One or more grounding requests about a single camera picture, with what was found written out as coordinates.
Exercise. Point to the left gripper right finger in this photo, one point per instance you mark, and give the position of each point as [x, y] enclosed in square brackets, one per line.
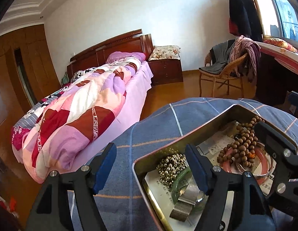
[249, 210]

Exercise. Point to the purple pillow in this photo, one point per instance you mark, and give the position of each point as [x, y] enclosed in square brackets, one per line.
[115, 56]

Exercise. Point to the pink patchwork quilt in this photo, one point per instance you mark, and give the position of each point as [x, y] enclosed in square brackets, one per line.
[52, 135]

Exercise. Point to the silver mesh watch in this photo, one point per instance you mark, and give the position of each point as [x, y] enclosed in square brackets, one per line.
[187, 196]

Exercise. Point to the pink bangle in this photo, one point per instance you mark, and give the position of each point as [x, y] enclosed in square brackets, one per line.
[231, 168]

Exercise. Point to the window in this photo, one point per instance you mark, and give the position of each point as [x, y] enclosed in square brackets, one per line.
[279, 19]

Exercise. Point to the bed with wooden headboard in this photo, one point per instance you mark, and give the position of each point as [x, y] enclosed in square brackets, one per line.
[136, 89]

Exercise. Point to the wooden wardrobe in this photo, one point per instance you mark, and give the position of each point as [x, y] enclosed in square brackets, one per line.
[26, 75]

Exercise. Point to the floral pillow on desk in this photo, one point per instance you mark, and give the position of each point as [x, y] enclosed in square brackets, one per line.
[281, 43]

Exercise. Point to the blue plaid tablecloth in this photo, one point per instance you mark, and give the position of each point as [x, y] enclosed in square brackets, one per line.
[120, 202]

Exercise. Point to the wicker chair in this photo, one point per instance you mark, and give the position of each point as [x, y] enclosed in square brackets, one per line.
[224, 77]

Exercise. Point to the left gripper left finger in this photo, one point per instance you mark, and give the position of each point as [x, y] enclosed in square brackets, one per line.
[51, 210]

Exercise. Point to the green jade bangle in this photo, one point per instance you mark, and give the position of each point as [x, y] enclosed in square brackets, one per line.
[186, 174]

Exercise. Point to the dark wooden desk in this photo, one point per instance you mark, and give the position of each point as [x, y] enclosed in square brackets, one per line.
[277, 76]

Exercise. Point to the floral cushion on nightstand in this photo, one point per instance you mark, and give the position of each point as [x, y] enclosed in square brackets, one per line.
[165, 52]

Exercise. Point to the hanging dark coats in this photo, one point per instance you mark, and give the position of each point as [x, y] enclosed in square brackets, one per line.
[244, 20]

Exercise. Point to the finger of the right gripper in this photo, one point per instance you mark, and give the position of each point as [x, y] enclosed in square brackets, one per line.
[293, 98]
[285, 182]

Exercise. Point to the wooden nightstand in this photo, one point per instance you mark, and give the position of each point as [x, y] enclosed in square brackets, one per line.
[166, 71]

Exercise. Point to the clothes on chair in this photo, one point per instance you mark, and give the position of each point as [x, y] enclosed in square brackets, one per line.
[229, 51]

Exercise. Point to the pink metal tin box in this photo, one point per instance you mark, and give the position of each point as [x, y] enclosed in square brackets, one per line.
[277, 119]

